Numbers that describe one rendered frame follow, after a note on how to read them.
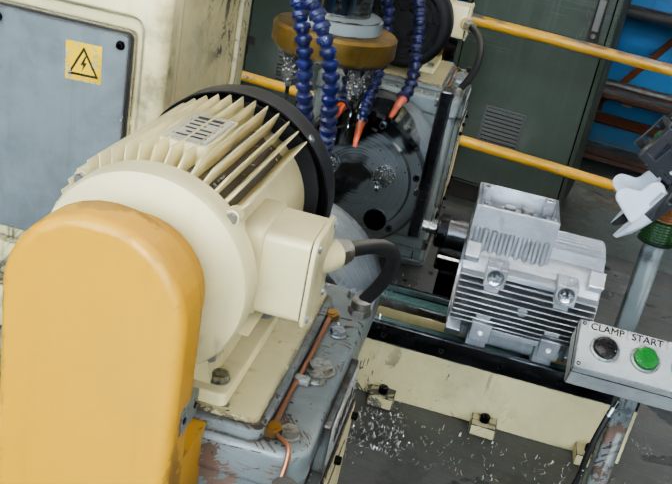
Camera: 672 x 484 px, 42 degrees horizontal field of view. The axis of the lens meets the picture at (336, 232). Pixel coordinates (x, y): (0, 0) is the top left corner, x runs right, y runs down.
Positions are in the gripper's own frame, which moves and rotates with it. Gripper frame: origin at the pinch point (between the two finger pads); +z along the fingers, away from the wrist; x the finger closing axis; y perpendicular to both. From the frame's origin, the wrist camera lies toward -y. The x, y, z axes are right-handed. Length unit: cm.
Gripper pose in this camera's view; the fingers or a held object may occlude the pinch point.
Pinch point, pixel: (624, 227)
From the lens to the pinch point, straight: 127.5
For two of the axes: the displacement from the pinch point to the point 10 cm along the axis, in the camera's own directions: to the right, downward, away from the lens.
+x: -2.2, 3.7, -9.0
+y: -7.4, -6.7, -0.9
